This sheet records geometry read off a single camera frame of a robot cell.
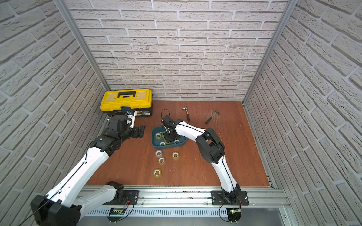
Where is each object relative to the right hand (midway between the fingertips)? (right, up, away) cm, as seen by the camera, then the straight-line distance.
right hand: (171, 138), depth 96 cm
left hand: (-16, +12, -19) cm, 28 cm away
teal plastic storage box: (-10, -2, +1) cm, 10 cm away
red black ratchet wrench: (+12, +17, +13) cm, 25 cm away
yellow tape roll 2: (-6, -3, -3) cm, 8 cm away
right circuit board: (+35, -35, -26) cm, 56 cm away
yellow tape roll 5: (+4, -10, -7) cm, 12 cm away
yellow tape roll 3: (-5, -12, -10) cm, 17 cm away
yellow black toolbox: (-23, +27, +1) cm, 35 cm away
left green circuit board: (-26, -35, -24) cm, 49 cm away
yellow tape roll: (-10, +1, +1) cm, 10 cm away
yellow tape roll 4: (-7, -18, -15) cm, 25 cm away
